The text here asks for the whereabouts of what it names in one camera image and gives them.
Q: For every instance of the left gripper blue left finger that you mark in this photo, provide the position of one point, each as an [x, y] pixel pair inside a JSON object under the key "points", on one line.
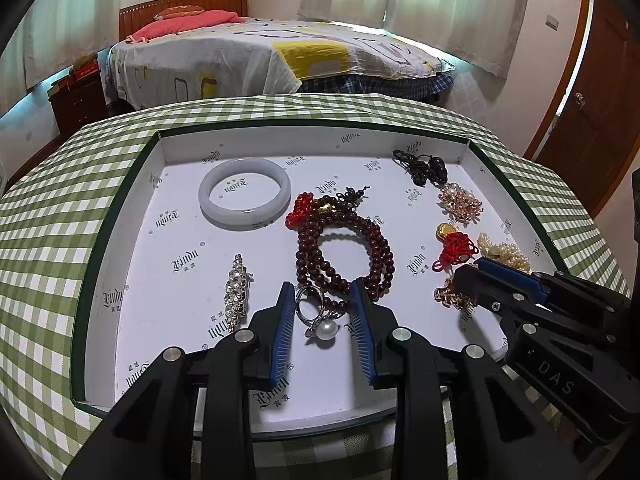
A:
{"points": [[281, 345]]}

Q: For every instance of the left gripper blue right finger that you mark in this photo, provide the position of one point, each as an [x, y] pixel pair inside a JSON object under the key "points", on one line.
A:
{"points": [[358, 319]]}

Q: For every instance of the silver crystal brooch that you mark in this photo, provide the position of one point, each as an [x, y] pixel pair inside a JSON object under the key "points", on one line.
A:
{"points": [[236, 294]]}

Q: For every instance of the white jade bangle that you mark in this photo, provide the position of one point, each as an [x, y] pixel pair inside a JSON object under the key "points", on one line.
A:
{"points": [[244, 194]]}

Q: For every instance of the dark red bead mala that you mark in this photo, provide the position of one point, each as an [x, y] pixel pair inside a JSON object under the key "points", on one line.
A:
{"points": [[336, 245]]}

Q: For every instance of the red cord gold charm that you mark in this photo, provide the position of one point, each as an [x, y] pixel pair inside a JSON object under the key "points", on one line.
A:
{"points": [[457, 248]]}

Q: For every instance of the dark green jewelry tray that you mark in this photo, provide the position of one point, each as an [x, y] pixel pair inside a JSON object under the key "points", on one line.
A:
{"points": [[157, 274]]}

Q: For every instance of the brown wooden door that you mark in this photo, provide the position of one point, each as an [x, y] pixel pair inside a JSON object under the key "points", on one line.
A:
{"points": [[596, 137]]}

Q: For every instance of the green white checked tablecloth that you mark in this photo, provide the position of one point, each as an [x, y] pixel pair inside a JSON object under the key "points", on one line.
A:
{"points": [[50, 221]]}

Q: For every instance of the bed with patterned sheet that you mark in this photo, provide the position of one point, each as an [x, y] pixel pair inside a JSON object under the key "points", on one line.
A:
{"points": [[273, 56]]}

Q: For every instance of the dark wooden nightstand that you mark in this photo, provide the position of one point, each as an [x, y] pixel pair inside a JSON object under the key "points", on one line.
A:
{"points": [[77, 99]]}

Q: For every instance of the pink pillow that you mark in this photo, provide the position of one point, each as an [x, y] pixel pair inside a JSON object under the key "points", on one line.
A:
{"points": [[170, 26]]}

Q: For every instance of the white curtain right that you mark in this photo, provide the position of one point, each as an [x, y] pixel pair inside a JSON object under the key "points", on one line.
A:
{"points": [[483, 33]]}

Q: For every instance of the white curtain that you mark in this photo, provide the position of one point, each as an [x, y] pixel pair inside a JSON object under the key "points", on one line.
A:
{"points": [[52, 34], [483, 33]]}

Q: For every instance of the white curtain left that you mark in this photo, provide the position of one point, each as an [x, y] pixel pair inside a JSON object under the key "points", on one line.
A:
{"points": [[52, 34]]}

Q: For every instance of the wall light switch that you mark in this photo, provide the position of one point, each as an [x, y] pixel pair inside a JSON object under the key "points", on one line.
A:
{"points": [[552, 22]]}

